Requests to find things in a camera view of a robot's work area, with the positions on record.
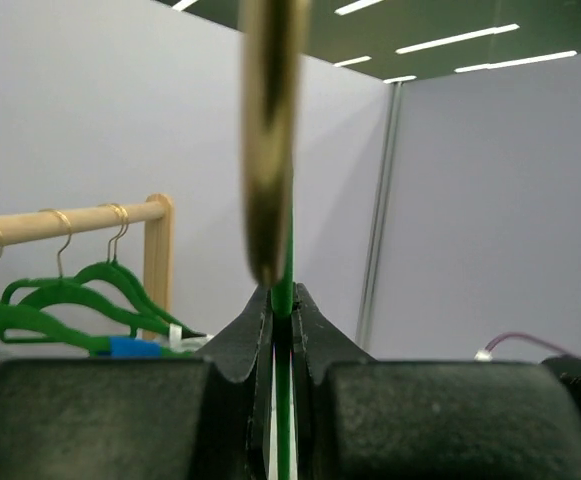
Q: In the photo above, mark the black white striped tank top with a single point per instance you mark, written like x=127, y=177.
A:
x=178, y=343

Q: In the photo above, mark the blue tank top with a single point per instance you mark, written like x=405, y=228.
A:
x=124, y=347

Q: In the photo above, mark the green hanger of blue top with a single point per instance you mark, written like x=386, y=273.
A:
x=23, y=317

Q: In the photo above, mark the wooden clothes rack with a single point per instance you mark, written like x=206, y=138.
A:
x=101, y=287

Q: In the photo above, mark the green hanger of striped top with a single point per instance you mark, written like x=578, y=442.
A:
x=62, y=289

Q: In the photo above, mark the empty green hanger front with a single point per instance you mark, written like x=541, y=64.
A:
x=113, y=273

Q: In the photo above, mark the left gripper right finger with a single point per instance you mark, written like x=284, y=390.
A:
x=317, y=345

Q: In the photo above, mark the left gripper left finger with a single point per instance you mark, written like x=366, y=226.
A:
x=233, y=433

